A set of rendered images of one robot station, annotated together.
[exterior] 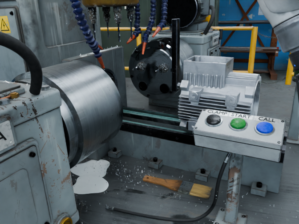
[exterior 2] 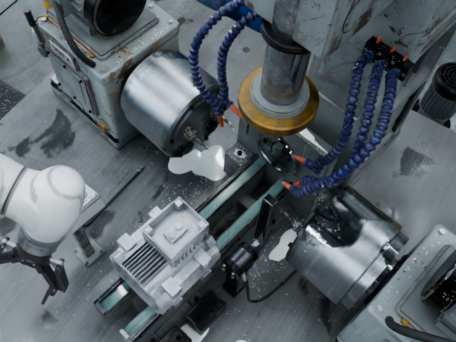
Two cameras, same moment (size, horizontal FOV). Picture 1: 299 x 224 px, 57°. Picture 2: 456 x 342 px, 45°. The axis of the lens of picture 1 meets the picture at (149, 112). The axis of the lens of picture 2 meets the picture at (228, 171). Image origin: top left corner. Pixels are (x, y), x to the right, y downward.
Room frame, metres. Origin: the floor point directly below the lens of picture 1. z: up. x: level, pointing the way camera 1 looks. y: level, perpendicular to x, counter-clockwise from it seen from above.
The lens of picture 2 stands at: (1.00, -0.63, 2.30)
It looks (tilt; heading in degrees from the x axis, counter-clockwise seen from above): 61 degrees down; 100
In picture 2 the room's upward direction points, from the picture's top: 5 degrees clockwise
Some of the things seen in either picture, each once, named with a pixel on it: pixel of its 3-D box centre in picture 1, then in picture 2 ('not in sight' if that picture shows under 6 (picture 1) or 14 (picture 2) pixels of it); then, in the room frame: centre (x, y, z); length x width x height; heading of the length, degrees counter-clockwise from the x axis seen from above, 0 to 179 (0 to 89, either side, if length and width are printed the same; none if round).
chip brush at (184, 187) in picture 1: (175, 185); not in sight; (0.68, -0.07, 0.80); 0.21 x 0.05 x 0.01; 66
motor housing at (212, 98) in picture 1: (220, 103); (165, 258); (0.78, -0.21, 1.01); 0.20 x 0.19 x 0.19; 61
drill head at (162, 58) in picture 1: (166, 65); (354, 253); (1.23, -0.08, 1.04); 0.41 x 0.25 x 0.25; 152
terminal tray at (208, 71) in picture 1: (208, 71); (176, 232); (0.80, -0.18, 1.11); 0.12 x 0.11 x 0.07; 61
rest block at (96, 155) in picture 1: (95, 140); (238, 162); (0.87, 0.19, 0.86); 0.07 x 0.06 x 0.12; 152
